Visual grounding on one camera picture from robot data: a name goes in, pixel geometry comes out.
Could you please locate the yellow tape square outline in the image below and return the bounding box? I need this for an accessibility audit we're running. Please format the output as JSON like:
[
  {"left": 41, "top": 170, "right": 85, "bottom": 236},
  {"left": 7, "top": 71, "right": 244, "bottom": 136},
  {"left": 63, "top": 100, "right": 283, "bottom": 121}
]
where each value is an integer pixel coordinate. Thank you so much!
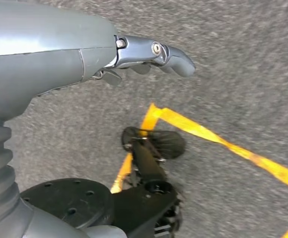
[{"left": 110, "top": 103, "right": 288, "bottom": 238}]

